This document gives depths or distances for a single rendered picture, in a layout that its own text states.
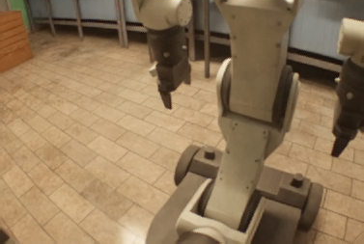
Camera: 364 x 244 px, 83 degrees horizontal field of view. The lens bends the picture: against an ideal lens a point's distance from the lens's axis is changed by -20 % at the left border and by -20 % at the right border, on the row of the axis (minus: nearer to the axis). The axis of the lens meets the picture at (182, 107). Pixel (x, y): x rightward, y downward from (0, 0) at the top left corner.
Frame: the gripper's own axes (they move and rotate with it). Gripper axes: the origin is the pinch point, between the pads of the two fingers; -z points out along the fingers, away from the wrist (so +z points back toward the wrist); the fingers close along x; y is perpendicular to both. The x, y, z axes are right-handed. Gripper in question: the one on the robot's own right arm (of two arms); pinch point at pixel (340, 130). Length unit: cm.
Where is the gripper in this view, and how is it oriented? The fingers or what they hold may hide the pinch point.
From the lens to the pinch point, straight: 62.3
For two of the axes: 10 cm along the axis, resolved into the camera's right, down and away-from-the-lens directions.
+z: -1.5, -7.1, -6.9
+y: -8.6, -2.5, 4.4
